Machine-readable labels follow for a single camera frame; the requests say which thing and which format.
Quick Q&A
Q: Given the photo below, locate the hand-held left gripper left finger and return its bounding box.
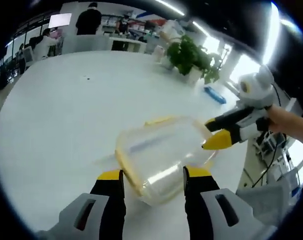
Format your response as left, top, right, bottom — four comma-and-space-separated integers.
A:
37, 169, 127, 240

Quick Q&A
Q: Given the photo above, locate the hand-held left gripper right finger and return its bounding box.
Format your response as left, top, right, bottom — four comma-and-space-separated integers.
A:
182, 165, 277, 240

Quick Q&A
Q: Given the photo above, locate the clear container with yellow buckle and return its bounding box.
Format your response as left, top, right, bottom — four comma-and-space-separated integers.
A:
95, 114, 218, 207

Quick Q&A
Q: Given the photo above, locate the blue packet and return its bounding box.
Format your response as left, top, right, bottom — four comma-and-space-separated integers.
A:
203, 85, 227, 104

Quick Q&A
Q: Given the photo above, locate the ceiling light strip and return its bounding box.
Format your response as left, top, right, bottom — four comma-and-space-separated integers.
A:
155, 0, 187, 16
261, 2, 280, 66

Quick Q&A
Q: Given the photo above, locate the grey chair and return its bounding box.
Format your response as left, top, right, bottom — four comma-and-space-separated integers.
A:
236, 172, 302, 226

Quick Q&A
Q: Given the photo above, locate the green plant in white pot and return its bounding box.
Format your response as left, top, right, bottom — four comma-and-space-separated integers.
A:
154, 41, 184, 70
176, 34, 223, 85

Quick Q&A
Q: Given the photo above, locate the white figure decoration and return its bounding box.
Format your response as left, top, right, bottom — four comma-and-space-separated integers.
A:
161, 21, 184, 44

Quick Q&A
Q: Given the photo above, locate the white counter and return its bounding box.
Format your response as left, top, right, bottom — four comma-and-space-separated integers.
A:
108, 36, 152, 55

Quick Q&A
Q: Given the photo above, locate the grey partition panel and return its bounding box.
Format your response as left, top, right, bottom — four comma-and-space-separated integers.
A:
62, 34, 109, 55

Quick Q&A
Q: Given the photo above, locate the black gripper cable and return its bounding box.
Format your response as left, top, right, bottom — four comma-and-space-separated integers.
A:
251, 83, 282, 189

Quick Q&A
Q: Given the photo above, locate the wall shelf with storage boxes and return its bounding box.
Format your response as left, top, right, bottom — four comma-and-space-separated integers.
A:
101, 14, 120, 29

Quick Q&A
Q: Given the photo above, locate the bright wall monitor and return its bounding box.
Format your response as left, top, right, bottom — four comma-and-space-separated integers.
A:
48, 12, 72, 29

